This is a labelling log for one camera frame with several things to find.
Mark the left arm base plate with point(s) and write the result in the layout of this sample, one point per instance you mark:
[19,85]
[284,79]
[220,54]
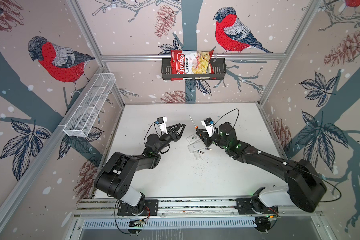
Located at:
[143,208]

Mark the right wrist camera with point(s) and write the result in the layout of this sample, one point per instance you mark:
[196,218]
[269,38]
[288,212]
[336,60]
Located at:
[208,123]

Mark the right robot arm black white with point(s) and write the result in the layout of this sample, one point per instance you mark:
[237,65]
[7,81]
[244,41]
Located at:
[305,188]

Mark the white wire mesh shelf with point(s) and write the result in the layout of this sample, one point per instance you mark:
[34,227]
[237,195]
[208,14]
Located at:
[86,113]

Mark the red cassava chips bag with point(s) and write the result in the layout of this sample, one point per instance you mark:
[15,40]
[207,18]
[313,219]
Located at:
[191,62]

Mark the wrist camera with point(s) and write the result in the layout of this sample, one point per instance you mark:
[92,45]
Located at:
[208,123]
[162,123]

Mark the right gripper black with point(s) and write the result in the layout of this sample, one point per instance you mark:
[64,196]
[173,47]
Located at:
[205,138]

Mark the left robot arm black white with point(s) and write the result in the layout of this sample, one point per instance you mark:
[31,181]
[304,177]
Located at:
[115,178]

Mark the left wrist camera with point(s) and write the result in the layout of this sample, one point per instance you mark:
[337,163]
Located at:
[162,123]

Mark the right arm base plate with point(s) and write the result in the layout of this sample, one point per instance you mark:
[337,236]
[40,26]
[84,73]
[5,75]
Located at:
[254,207]

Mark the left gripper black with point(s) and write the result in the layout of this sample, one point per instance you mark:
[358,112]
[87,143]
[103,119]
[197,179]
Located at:
[170,134]

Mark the white remote control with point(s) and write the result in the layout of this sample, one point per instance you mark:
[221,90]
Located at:
[193,139]
[196,146]

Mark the black wall basket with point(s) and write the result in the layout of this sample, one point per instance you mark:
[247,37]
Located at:
[216,69]

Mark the orange black screwdriver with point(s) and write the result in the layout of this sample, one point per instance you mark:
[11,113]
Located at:
[193,123]

